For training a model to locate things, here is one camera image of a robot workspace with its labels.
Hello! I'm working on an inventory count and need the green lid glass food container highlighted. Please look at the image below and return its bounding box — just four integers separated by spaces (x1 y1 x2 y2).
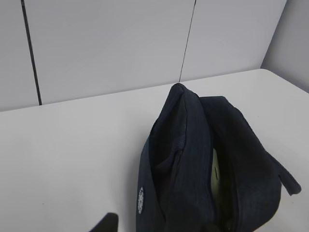
211 149 220 196

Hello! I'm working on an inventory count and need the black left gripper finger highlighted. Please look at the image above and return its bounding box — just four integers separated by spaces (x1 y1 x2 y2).
89 212 119 232

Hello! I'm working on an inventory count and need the dark navy fabric lunch bag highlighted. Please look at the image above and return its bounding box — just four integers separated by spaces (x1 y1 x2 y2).
136 83 301 232

